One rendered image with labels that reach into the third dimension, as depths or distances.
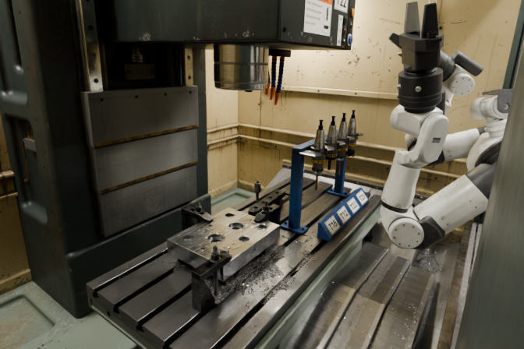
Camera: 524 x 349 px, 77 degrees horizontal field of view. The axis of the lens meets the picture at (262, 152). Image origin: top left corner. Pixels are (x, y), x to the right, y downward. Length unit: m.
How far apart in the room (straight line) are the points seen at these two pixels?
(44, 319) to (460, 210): 1.41
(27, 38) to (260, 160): 1.53
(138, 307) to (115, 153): 0.53
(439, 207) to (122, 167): 1.01
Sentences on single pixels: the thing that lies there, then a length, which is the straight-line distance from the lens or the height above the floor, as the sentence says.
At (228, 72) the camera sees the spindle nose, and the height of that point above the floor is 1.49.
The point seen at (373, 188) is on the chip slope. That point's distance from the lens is 1.96.
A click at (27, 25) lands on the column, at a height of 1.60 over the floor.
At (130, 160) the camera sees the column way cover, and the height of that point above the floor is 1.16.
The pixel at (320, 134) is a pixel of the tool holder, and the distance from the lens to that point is 1.20.
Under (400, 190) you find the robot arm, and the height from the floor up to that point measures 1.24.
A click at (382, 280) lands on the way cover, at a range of 1.40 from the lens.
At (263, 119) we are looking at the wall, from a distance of 2.20.
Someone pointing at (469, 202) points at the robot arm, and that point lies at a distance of 0.89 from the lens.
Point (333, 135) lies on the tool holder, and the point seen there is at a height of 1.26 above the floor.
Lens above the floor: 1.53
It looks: 16 degrees down
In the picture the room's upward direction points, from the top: 2 degrees clockwise
